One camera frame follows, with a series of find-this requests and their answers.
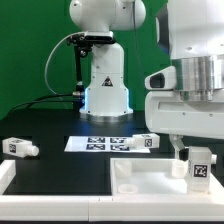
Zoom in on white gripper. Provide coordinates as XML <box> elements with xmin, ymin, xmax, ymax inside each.
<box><xmin>145</xmin><ymin>66</ymin><xmax>224</xmax><ymax>159</ymax></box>

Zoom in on white square tabletop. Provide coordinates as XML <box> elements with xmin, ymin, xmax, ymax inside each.
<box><xmin>109</xmin><ymin>156</ymin><xmax>224</xmax><ymax>203</ymax></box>

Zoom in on white marker sheet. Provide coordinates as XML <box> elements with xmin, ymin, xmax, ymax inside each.
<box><xmin>64</xmin><ymin>136</ymin><xmax>150</xmax><ymax>153</ymax></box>

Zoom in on black mounted camera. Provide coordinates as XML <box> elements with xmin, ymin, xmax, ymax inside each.
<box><xmin>66</xmin><ymin>31</ymin><xmax>116</xmax><ymax>58</ymax></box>

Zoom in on grey and black cables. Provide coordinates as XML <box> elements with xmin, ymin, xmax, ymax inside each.
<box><xmin>6</xmin><ymin>31</ymin><xmax>86</xmax><ymax>116</ymax></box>

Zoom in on white U-shaped fence frame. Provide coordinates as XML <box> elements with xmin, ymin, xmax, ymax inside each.
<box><xmin>0</xmin><ymin>160</ymin><xmax>224</xmax><ymax>222</ymax></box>

